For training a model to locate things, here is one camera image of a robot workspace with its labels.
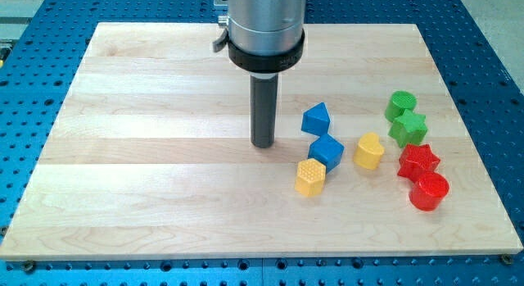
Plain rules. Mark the blue triangle block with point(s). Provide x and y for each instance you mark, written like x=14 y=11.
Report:
x=316 y=120

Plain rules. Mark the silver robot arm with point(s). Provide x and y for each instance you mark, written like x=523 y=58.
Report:
x=263 y=36

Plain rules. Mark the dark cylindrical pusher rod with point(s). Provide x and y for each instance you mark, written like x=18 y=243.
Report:
x=263 y=101

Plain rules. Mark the yellow hexagon block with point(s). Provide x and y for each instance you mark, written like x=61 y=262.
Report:
x=310 y=177

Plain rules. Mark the blue cube block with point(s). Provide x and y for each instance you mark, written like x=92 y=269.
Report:
x=327 y=150

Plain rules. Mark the yellow heart block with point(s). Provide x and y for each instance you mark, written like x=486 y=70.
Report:
x=369 y=151

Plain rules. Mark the wooden board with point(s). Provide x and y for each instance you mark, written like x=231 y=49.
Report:
x=150 y=156

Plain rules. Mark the green cylinder block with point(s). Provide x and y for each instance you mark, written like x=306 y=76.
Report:
x=398 y=103

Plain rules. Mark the green star block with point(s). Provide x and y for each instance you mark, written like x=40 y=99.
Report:
x=408 y=128

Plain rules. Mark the red star block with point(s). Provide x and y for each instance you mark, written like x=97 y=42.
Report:
x=416 y=160

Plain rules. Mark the red cylinder block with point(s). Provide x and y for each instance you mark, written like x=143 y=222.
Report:
x=428 y=191

